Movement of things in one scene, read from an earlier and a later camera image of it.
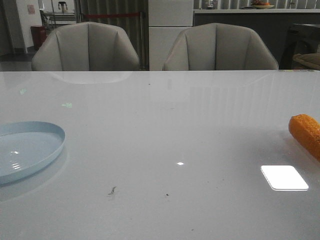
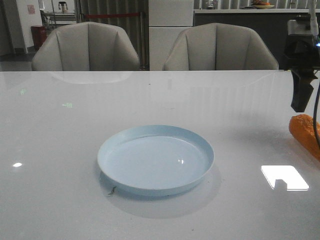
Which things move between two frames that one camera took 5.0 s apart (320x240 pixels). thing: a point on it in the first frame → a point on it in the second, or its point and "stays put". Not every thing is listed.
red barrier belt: x=109 y=15 stays put
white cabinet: x=166 y=18 stays put
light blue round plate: x=25 y=145 → x=154 y=160
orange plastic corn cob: x=306 y=129 stays put
